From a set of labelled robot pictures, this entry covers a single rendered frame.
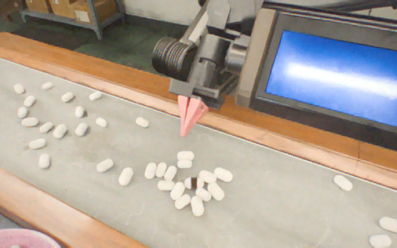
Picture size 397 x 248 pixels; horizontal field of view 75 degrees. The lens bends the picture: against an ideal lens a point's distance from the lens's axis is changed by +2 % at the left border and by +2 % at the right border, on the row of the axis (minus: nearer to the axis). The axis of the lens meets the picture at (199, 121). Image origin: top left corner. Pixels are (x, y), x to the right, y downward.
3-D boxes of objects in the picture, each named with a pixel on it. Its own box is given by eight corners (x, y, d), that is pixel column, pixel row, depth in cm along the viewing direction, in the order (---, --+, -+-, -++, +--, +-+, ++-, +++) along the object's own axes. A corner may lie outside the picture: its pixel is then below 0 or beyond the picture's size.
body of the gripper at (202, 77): (216, 100, 46) (228, 62, 47) (167, 87, 49) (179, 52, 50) (222, 108, 52) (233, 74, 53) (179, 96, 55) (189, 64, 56)
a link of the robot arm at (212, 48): (205, 39, 55) (201, 26, 49) (235, 47, 54) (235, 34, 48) (194, 69, 55) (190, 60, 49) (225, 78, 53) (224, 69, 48)
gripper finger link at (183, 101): (200, 142, 45) (216, 93, 46) (165, 130, 48) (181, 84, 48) (209, 145, 52) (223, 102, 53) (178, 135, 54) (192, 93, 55)
